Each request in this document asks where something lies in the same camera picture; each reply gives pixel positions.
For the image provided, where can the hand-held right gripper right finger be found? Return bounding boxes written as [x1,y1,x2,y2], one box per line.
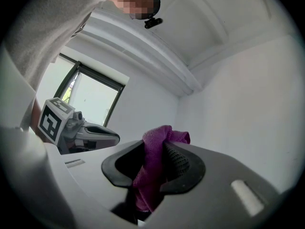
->
[144,141,295,229]

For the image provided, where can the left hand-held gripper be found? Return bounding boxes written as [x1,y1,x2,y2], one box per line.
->
[37,97,121,155]

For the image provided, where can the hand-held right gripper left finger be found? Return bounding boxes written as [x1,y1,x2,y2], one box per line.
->
[44,139,146,227]

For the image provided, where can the purple cloth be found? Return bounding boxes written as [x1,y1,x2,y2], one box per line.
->
[132,125,191,213]

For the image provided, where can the person's left forearm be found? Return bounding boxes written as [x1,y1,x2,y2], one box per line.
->
[31,98,50,143]

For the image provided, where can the dark framed window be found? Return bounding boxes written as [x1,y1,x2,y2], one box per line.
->
[50,52,131,129]

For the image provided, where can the person's grey sweatshirt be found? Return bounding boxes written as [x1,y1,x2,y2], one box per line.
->
[0,0,126,138]

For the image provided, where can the person's head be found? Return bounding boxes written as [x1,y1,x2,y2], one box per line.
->
[110,0,162,21]

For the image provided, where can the black head-mounted camera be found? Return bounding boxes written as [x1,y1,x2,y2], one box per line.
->
[143,17,163,30]

